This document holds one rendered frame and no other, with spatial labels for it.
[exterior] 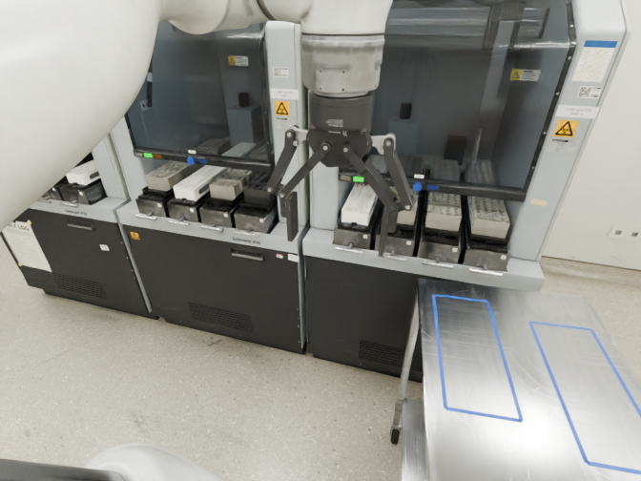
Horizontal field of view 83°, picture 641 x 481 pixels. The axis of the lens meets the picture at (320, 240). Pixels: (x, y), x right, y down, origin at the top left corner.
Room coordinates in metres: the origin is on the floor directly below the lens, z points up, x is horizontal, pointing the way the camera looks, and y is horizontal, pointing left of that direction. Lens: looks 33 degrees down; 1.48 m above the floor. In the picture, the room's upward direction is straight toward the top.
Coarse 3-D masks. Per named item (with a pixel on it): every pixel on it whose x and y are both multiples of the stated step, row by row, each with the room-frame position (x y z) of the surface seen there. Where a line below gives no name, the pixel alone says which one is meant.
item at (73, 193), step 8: (64, 184) 1.49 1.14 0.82; (72, 184) 1.49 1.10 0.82; (80, 184) 1.49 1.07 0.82; (88, 184) 1.49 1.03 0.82; (96, 184) 1.52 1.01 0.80; (64, 192) 1.48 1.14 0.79; (72, 192) 1.47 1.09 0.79; (80, 192) 1.45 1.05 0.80; (88, 192) 1.47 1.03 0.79; (96, 192) 1.51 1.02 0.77; (72, 200) 1.47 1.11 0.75; (80, 200) 1.46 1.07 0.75
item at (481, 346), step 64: (448, 320) 0.66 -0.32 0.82; (512, 320) 0.66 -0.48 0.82; (576, 320) 0.66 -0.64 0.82; (448, 384) 0.48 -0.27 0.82; (512, 384) 0.48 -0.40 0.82; (576, 384) 0.48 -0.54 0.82; (640, 384) 0.48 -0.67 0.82; (448, 448) 0.35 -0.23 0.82; (512, 448) 0.35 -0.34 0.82; (576, 448) 0.35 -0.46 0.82; (640, 448) 0.35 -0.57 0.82
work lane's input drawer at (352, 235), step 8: (376, 208) 1.27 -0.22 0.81; (376, 216) 1.23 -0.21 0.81; (336, 224) 1.16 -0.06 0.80; (344, 224) 1.14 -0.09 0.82; (352, 224) 1.14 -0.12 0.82; (336, 232) 1.13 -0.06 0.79; (344, 232) 1.12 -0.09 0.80; (352, 232) 1.11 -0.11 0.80; (360, 232) 1.10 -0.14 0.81; (368, 232) 1.11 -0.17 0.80; (336, 240) 1.13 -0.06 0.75; (344, 240) 1.12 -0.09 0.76; (352, 240) 1.11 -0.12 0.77; (360, 240) 1.10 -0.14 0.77; (368, 240) 1.10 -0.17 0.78; (336, 248) 1.08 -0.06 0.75; (344, 248) 1.08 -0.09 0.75; (368, 248) 1.10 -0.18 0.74
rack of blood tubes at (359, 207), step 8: (360, 184) 1.39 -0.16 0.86; (368, 184) 1.39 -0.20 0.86; (352, 192) 1.31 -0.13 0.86; (360, 192) 1.32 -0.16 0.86; (368, 192) 1.31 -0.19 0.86; (352, 200) 1.24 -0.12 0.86; (360, 200) 1.25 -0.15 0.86; (368, 200) 1.24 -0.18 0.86; (376, 200) 1.32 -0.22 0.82; (344, 208) 1.18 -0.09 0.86; (352, 208) 1.18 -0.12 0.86; (360, 208) 1.18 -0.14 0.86; (368, 208) 1.18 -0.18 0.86; (344, 216) 1.16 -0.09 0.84; (352, 216) 1.15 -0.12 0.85; (360, 216) 1.14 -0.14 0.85; (368, 216) 1.14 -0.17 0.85; (360, 224) 1.14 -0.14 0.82; (368, 224) 1.16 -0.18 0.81
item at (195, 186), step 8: (208, 168) 1.57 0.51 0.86; (216, 168) 1.56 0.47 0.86; (224, 168) 1.57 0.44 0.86; (192, 176) 1.49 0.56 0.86; (200, 176) 1.48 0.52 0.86; (208, 176) 1.48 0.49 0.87; (216, 176) 1.50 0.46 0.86; (176, 184) 1.39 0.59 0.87; (184, 184) 1.39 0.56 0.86; (192, 184) 1.39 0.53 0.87; (200, 184) 1.39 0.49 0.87; (208, 184) 1.51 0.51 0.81; (176, 192) 1.36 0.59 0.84; (184, 192) 1.34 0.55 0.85; (192, 192) 1.33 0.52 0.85; (200, 192) 1.43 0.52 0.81
